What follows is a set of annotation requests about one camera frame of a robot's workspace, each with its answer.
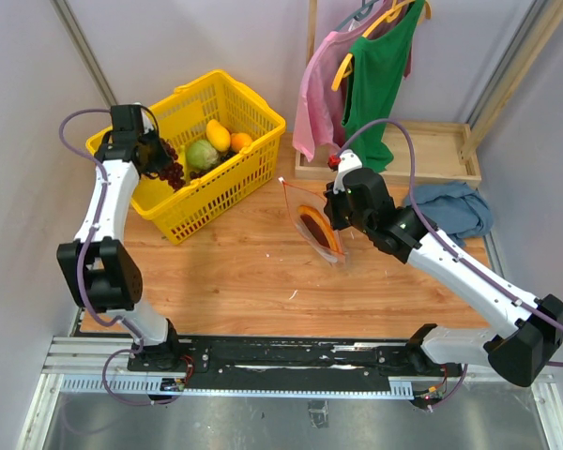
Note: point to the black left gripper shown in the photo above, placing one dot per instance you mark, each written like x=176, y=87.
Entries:
x=163, y=158

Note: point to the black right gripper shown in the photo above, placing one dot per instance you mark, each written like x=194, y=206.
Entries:
x=333, y=198

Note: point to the toy pork meat slab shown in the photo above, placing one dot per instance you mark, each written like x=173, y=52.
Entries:
x=317, y=230

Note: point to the dark purple toy grapes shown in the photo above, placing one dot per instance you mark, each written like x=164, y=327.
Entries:
x=173, y=173

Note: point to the clear zip top bag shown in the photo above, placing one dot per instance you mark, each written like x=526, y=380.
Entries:
x=294, y=197

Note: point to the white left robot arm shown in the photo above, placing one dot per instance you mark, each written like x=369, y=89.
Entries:
x=102, y=277

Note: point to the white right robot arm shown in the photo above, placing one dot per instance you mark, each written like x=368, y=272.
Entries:
x=524, y=331

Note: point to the green tank top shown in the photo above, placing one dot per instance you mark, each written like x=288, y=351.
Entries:
x=370, y=95

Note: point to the green toy cabbage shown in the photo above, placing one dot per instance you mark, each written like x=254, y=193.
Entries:
x=202, y=155

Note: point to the yellow toy mango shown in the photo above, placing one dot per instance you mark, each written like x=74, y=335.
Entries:
x=218, y=136

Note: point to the blue crumpled cloth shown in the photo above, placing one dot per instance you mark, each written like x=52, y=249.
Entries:
x=456, y=208

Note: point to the wooden clothes rack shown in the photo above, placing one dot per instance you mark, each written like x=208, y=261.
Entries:
x=448, y=151

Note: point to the yellow plastic shopping basket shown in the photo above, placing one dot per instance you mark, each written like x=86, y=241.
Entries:
x=182, y=118

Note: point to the pink shirt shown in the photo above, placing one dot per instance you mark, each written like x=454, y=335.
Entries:
x=318, y=123

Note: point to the orange toy fruit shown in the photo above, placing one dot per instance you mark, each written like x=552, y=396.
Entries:
x=239, y=141

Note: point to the grey clothes hanger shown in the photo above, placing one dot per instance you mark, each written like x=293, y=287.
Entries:
x=358, y=15

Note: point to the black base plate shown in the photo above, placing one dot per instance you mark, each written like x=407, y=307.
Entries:
x=293, y=366

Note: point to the aluminium frame rail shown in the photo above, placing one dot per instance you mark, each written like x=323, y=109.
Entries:
x=100, y=365

